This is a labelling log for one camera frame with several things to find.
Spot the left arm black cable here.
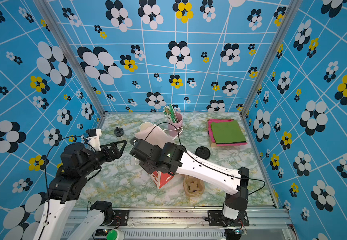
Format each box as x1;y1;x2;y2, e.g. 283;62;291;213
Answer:
43;134;102;223

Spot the right aluminium frame post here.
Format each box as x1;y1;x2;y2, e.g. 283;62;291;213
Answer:
241;0;303;117

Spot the red white paper gift bag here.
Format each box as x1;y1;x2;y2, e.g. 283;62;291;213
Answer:
136;125;176;189

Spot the stack of white paper cups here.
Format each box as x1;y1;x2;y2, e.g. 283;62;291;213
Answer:
139;122;155;132

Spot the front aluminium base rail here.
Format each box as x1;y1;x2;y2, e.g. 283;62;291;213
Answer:
56;206;297;240

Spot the clear jar black lid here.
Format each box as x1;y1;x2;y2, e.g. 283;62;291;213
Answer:
113;127;126;141

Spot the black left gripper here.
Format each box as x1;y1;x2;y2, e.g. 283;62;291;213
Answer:
79;138;126;178

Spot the pink straw holder cup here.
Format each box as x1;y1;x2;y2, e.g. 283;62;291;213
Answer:
167;112;183;138

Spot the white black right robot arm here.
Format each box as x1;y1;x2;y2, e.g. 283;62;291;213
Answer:
130;137;249;221

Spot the brown pulp cup carrier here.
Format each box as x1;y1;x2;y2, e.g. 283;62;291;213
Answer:
183;175;205;198

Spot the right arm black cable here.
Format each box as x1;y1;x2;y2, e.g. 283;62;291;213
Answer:
143;121;266;196

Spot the green wrapped straws bundle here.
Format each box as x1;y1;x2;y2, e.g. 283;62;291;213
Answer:
163;104;179;123

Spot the green push button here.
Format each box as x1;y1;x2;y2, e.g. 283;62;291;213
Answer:
106;229;125;240

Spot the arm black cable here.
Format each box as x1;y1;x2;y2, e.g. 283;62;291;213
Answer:
143;121;266;196
43;134;102;223

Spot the aluminium frame post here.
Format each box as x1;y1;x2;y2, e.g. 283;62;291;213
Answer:
241;0;303;117
34;1;105;118

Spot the left aluminium frame post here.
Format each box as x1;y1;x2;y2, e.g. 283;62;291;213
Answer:
34;1;105;118

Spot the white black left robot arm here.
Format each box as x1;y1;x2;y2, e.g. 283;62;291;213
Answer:
34;140;126;240

